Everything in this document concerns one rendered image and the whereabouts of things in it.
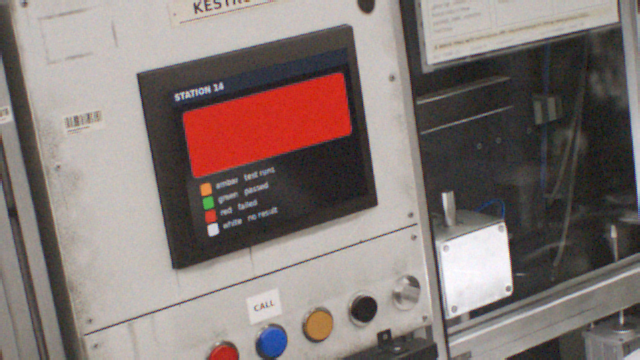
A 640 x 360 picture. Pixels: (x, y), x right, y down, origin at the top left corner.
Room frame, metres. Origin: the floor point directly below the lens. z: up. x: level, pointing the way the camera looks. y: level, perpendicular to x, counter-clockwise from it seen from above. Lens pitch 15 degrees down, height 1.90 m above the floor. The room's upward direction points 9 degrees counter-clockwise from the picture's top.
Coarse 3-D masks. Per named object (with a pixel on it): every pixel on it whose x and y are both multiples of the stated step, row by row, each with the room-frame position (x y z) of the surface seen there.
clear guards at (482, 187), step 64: (448, 0) 1.51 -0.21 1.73; (512, 0) 1.55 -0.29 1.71; (576, 0) 1.60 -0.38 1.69; (448, 64) 1.50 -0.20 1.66; (512, 64) 1.55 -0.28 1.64; (576, 64) 1.60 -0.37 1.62; (448, 128) 1.49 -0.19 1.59; (512, 128) 1.54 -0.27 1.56; (576, 128) 1.59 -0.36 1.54; (448, 192) 1.49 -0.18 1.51; (512, 192) 1.54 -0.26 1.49; (576, 192) 1.58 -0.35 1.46; (448, 256) 1.48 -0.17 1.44; (512, 256) 1.53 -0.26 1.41; (576, 256) 1.58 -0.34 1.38; (448, 320) 1.48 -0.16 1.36; (512, 320) 1.52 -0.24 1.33; (576, 320) 1.57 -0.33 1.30
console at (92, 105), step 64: (0, 0) 1.35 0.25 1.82; (64, 0) 1.27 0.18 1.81; (128, 0) 1.30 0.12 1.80; (192, 0) 1.34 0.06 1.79; (256, 0) 1.37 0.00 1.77; (320, 0) 1.41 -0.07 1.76; (384, 0) 1.45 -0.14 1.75; (64, 64) 1.26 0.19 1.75; (128, 64) 1.30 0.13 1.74; (192, 64) 1.32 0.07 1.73; (256, 64) 1.35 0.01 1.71; (384, 64) 1.44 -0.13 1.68; (64, 128) 1.26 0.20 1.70; (128, 128) 1.29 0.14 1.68; (384, 128) 1.44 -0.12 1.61; (64, 192) 1.25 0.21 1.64; (128, 192) 1.28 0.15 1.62; (384, 192) 1.43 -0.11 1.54; (64, 256) 1.25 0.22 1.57; (128, 256) 1.28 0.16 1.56; (192, 256) 1.30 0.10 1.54; (256, 256) 1.35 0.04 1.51; (320, 256) 1.39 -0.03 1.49; (384, 256) 1.43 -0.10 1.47; (64, 320) 1.31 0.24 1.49; (128, 320) 1.27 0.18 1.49; (192, 320) 1.31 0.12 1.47; (256, 320) 1.34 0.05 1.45; (320, 320) 1.37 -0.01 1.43; (384, 320) 1.42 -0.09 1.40
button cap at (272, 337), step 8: (272, 328) 1.34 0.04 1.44; (264, 336) 1.33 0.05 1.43; (272, 336) 1.34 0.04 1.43; (280, 336) 1.34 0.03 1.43; (264, 344) 1.33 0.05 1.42; (272, 344) 1.34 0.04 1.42; (280, 344) 1.34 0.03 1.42; (264, 352) 1.33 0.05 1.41; (272, 352) 1.34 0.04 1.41; (280, 352) 1.34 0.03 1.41
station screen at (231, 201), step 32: (288, 64) 1.36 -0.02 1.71; (320, 64) 1.38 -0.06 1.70; (192, 96) 1.30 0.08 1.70; (224, 96) 1.32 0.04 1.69; (352, 96) 1.39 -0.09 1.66; (352, 128) 1.39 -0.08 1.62; (256, 160) 1.33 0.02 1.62; (288, 160) 1.35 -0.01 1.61; (320, 160) 1.37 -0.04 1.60; (352, 160) 1.39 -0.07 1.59; (192, 192) 1.29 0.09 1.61; (224, 192) 1.31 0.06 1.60; (256, 192) 1.33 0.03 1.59; (288, 192) 1.35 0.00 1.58; (320, 192) 1.37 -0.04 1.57; (352, 192) 1.39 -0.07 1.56; (224, 224) 1.31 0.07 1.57; (256, 224) 1.33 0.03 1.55
